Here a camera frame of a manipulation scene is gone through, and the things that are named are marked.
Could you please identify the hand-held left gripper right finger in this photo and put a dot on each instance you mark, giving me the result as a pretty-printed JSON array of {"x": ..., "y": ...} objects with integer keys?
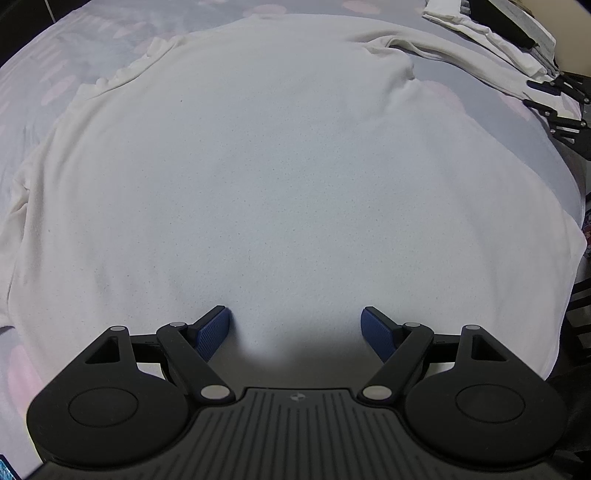
[{"x": 377, "y": 330}]

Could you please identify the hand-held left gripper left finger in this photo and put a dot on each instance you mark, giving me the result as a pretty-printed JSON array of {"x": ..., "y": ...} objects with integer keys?
[{"x": 213, "y": 330}]

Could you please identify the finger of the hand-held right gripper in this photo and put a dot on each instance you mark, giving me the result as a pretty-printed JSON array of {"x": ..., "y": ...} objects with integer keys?
[
  {"x": 540, "y": 85},
  {"x": 570, "y": 131}
]

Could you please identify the white sweater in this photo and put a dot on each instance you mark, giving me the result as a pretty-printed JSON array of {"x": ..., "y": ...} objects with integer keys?
[{"x": 277, "y": 184}]

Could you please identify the beige padded headboard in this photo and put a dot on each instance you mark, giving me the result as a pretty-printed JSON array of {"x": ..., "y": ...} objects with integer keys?
[{"x": 570, "y": 46}]

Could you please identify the grey folded garment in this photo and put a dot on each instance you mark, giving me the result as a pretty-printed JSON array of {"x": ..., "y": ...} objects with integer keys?
[{"x": 535, "y": 25}]

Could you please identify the white folded garment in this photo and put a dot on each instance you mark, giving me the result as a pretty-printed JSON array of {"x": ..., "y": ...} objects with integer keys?
[{"x": 489, "y": 39}]

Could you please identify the black folded garment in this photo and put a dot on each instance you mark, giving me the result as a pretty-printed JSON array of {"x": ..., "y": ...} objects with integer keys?
[{"x": 503, "y": 21}]

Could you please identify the bed with pink dotted sheet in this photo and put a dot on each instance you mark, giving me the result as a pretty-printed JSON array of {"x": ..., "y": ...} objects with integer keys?
[{"x": 55, "y": 60}]

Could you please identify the black sliding wardrobe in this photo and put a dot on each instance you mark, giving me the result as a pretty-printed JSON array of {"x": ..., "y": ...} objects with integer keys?
[{"x": 39, "y": 21}]

